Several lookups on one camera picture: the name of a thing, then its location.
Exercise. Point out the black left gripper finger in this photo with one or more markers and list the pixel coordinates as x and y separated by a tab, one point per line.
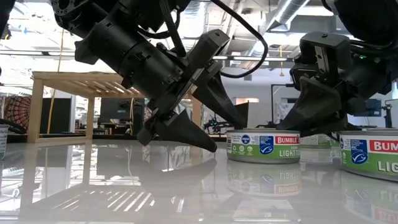
183	130
220	102

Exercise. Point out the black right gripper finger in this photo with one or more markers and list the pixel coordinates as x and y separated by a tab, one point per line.
314	105
335	126

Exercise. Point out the green label tuna can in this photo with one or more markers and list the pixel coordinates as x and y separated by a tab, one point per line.
264	152
335	142
370	155
314	141

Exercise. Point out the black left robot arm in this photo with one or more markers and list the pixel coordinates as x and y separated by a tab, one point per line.
102	34

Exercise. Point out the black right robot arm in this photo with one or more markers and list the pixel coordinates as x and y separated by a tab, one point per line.
367	18

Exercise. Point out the black background robot arm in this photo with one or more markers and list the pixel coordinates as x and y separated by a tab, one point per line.
214	123

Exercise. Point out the light wooden slatted shelf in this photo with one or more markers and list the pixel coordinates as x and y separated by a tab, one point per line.
35	109

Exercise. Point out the black standing board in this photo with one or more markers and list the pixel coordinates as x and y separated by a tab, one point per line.
242	113

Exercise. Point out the dark desk monitor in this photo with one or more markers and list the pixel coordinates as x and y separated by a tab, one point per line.
113	109

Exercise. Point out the ceiling light strip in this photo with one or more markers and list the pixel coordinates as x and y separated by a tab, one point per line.
258	58

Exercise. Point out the black cabinet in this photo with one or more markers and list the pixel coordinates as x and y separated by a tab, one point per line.
56	115

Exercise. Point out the red patterned tapestry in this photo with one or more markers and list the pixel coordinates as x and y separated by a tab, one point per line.
17	112

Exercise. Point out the black ceiling device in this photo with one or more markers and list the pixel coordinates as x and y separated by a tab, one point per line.
5	31

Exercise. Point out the dark wall monitor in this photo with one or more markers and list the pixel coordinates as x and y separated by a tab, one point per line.
375	107

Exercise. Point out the black metal stand frame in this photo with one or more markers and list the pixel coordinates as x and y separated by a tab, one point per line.
272	99

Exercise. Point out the black camera stand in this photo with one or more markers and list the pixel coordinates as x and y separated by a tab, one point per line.
388	118

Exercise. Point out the smooth silver ceiling duct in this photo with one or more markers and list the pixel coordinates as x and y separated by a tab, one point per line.
289	12

